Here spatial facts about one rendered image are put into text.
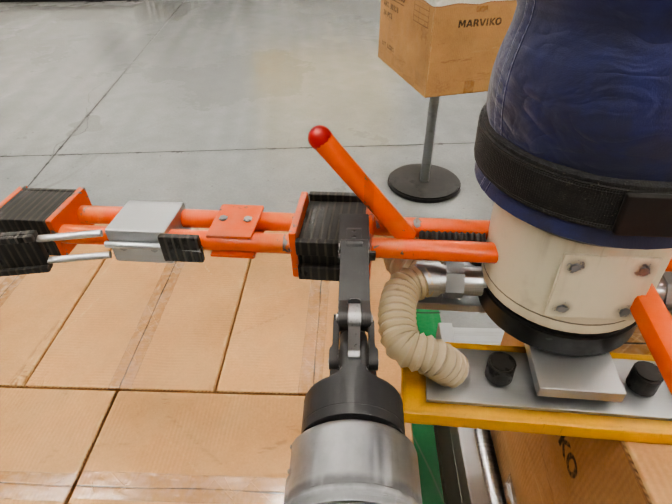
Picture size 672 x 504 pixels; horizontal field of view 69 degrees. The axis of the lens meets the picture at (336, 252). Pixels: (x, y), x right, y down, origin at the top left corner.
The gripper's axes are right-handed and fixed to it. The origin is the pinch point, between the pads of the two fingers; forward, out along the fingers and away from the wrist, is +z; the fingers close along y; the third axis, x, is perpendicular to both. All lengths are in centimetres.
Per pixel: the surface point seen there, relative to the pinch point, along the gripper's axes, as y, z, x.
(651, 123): -18.7, -7.6, 19.3
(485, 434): 52, 12, 26
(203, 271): 54, 58, -39
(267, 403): 53, 18, -16
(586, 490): 22.7, -12.2, 26.5
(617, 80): -21.0, -6.2, 16.8
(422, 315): 109, 96, 29
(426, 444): 108, 41, 24
